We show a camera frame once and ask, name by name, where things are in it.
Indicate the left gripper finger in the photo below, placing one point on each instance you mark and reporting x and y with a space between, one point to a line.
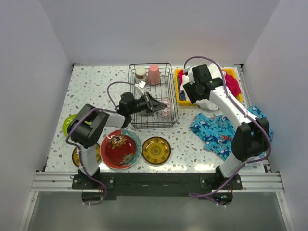
147 96
156 105

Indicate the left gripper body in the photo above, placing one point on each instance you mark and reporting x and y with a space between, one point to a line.
139 106

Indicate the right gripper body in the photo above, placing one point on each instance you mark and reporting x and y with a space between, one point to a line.
192 90

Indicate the blue patterned bowl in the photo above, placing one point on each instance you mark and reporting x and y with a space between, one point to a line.
168 111

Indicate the pink cup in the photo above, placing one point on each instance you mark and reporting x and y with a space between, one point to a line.
153 75

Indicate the wire dish rack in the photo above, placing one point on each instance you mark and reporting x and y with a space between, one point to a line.
165 89

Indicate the metal cup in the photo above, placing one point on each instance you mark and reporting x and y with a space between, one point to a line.
140 75

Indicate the red bowl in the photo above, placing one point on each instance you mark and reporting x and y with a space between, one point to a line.
120 149

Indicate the light blue bowl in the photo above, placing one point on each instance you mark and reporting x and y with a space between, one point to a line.
150 114

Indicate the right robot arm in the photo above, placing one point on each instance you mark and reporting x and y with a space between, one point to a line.
251 133

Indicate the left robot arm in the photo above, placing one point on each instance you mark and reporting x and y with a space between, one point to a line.
86 128

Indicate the yellow plastic bin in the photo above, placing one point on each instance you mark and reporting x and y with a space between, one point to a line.
185 102

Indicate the white towel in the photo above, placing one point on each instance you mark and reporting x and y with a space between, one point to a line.
206 104

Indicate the red cloth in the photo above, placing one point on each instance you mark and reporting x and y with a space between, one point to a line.
230 78

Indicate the right yellow patterned plate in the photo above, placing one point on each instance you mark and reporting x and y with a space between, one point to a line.
156 150

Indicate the yellow patterned plate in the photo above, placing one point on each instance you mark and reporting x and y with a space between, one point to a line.
75 156
156 150

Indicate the red and blue plate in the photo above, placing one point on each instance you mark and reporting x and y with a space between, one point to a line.
130 163

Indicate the blue patterned cloth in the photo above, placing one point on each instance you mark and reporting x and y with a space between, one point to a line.
217 132

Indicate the left yellow patterned plate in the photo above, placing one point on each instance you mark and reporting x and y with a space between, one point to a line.
75 156

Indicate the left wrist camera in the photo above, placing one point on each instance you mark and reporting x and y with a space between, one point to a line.
140 87

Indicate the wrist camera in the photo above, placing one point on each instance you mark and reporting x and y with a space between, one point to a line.
187 76
140 87

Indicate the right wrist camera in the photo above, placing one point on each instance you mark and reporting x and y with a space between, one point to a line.
187 76

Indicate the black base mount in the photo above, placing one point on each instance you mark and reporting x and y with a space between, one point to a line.
110 186

